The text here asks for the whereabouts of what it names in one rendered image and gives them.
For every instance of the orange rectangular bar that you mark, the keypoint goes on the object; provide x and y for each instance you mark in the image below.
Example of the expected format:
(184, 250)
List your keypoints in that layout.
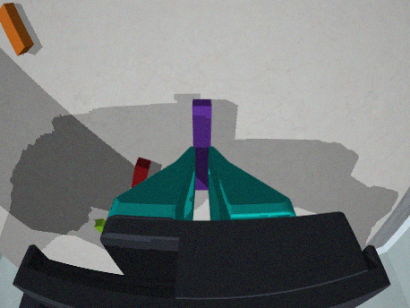
(15, 29)

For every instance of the purple rod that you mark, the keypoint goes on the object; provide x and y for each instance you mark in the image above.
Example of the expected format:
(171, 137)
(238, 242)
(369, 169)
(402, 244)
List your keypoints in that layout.
(201, 131)

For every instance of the lime green rod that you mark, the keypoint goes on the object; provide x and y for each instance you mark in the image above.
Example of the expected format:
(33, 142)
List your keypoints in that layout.
(100, 224)

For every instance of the red rod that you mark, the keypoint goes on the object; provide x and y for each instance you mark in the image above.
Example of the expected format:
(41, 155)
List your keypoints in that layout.
(141, 171)

